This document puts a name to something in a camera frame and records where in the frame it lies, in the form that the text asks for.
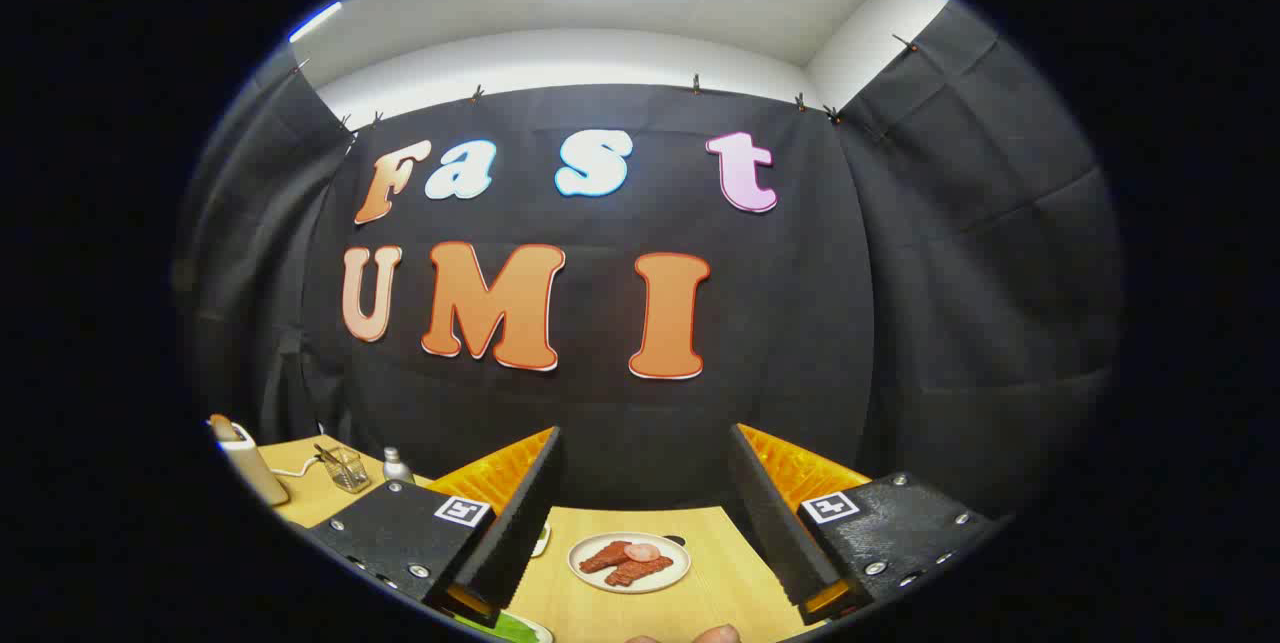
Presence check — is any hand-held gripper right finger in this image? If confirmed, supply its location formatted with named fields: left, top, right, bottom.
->
left=725, top=422, right=1009, bottom=626

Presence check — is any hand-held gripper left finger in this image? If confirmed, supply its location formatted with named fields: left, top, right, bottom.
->
left=303, top=426, right=563, bottom=627

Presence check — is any green lettuce leaf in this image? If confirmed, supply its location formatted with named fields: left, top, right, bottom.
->
left=470, top=609, right=541, bottom=643

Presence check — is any red meat slice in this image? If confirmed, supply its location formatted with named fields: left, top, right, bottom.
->
left=578, top=541, right=633, bottom=575
left=604, top=555, right=674, bottom=588

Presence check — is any white oval plate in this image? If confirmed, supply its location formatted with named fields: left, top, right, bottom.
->
left=567, top=532, right=692, bottom=594

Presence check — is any beige toaster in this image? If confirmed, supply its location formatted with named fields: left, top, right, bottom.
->
left=208, top=413, right=291, bottom=507

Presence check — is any ceiling light strip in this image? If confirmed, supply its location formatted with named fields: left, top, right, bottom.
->
left=288, top=1, right=344, bottom=44

